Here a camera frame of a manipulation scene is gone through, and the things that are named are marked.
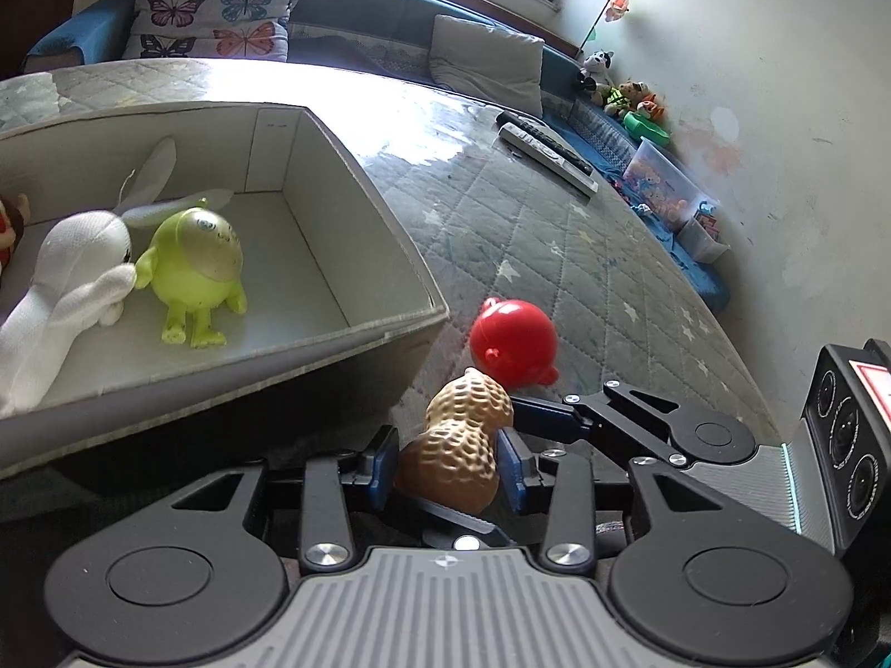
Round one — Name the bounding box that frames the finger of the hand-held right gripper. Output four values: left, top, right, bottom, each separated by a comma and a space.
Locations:
510, 380, 697, 469

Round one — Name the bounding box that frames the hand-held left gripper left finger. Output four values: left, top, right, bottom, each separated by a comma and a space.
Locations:
167, 424, 403, 573

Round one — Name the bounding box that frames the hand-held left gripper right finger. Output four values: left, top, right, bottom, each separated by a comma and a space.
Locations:
496, 428, 726, 575

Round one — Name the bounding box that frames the brown peanut toy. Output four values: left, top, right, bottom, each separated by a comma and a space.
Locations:
396, 370, 517, 520

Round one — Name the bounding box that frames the red round toy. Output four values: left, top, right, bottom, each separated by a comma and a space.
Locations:
468, 297, 561, 388

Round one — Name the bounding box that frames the grey cardboard box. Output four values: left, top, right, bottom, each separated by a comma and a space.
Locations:
0, 101, 452, 481

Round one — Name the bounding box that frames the green one-eyed monster toy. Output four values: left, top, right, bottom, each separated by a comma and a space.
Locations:
134, 198, 249, 350

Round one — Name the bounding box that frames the white bunny plush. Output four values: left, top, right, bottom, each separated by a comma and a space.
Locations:
0, 137, 235, 419

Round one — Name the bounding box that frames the small cartoon figure toy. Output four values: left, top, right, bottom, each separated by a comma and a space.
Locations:
0, 193, 31, 288

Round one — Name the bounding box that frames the quilted glass-covered desktop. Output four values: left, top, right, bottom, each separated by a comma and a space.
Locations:
0, 56, 782, 524

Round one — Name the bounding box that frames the small clear toy bin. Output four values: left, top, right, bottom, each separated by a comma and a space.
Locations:
678, 200, 732, 266

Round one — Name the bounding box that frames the white remote control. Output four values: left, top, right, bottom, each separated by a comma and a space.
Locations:
499, 123, 600, 198

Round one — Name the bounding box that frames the large clear toy bin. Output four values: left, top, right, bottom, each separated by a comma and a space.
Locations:
621, 137, 706, 232

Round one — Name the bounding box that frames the black remote control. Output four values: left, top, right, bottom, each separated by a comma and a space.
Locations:
496, 110, 597, 177

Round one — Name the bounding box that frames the green plastic basin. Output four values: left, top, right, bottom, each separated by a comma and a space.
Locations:
623, 111, 673, 148

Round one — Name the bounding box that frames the brown bear plush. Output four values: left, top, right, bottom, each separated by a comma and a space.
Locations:
602, 80, 650, 121

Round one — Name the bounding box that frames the black and white cow plush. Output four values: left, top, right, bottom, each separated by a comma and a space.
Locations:
577, 50, 614, 102

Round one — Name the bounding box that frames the grey cushion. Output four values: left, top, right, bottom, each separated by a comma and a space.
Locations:
427, 14, 547, 119

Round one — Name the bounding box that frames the blue sofa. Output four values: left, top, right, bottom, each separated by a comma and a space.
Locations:
21, 0, 733, 316

